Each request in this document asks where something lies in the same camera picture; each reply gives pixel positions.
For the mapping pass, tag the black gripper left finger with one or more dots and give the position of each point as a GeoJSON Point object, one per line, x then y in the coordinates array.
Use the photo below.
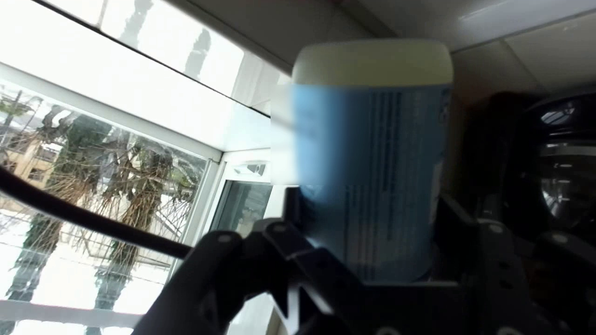
{"type": "Point", "coordinates": [261, 279]}

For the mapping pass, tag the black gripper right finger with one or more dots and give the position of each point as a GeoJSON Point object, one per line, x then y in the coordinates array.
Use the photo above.
{"type": "Point", "coordinates": [495, 266]}

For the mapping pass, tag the blue bottle with white cap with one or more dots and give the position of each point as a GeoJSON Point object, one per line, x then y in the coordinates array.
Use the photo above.
{"type": "Point", "coordinates": [373, 160]}

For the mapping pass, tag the black coffee maker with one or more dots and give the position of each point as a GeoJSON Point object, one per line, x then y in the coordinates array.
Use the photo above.
{"type": "Point", "coordinates": [546, 160]}

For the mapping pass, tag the white window frame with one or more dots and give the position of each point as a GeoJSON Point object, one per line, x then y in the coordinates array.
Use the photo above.
{"type": "Point", "coordinates": [211, 149]}

